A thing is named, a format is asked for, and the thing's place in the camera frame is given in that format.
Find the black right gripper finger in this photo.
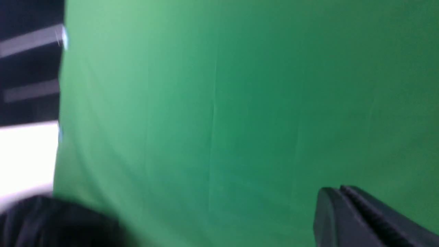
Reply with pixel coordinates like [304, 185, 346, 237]
[313, 186, 439, 247]

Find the green backdrop cloth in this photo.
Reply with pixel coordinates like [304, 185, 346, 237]
[54, 0, 439, 247]

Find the pile of black clothes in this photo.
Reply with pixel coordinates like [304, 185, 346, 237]
[0, 194, 131, 247]

